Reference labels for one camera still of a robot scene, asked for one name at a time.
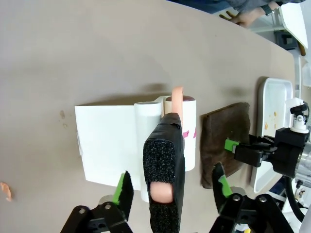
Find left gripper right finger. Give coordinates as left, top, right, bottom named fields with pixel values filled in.
left=208, top=162, right=296, bottom=233

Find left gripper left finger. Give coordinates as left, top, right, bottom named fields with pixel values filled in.
left=60, top=169, right=135, bottom=233

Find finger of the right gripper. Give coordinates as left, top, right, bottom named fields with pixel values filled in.
left=225, top=138, right=275, bottom=168
left=248, top=135, right=277, bottom=150

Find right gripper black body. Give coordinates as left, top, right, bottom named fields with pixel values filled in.
left=272, top=145, right=302, bottom=176

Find brown cloth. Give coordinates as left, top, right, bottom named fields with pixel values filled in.
left=200, top=102, right=251, bottom=189

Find pink-handled white lint roller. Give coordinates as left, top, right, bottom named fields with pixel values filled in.
left=142, top=86, right=198, bottom=233

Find person's left forearm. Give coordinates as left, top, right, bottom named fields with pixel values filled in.
left=228, top=0, right=284, bottom=13

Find person's left hand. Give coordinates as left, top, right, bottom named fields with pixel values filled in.
left=219, top=6, right=266, bottom=28

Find metal tray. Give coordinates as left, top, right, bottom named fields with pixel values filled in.
left=250, top=77, right=294, bottom=194

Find white folded stand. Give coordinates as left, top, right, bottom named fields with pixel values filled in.
left=74, top=96, right=166, bottom=203

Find white side table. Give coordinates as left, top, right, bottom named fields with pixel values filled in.
left=276, top=0, right=310, bottom=56

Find black wristwatch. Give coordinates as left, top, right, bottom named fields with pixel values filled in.
left=262, top=4, right=277, bottom=17

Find blue jeans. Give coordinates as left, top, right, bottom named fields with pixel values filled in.
left=167, top=0, right=230, bottom=6

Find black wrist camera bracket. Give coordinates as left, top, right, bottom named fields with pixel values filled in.
left=275, top=128, right=310, bottom=148

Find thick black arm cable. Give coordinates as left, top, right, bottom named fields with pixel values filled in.
left=286, top=176, right=306, bottom=216

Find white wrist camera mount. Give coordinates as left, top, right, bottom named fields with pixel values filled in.
left=286, top=98, right=310, bottom=133

